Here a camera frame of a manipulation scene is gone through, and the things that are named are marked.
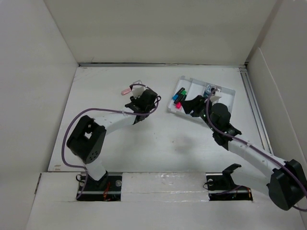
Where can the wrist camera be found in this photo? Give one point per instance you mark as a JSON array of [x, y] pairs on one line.
[[137, 88], [215, 94]]

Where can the black highlighter green cap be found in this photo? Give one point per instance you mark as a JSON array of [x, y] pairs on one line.
[[181, 91]]

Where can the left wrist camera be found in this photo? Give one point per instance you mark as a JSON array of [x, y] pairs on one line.
[[137, 88]]

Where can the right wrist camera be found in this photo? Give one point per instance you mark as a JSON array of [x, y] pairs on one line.
[[215, 94]]

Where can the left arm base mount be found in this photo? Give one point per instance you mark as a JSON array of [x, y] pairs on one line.
[[108, 189]]

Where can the pink translucent eraser case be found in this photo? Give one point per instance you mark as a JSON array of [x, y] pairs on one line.
[[126, 91]]

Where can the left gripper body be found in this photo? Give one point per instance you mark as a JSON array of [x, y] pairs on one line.
[[134, 100]]

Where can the aluminium rail right edge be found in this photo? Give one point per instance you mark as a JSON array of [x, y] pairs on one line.
[[256, 110]]

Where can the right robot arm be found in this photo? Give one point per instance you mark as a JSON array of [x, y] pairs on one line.
[[284, 182]]

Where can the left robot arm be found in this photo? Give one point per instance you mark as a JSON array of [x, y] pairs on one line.
[[87, 138]]

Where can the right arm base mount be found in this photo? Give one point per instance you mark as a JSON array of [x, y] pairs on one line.
[[221, 187]]

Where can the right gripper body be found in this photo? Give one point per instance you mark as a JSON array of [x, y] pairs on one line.
[[206, 120]]

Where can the black highlighter blue cap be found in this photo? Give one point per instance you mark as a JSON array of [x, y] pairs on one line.
[[178, 97]]

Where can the white divided organizer tray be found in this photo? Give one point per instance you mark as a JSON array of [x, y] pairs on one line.
[[190, 97]]

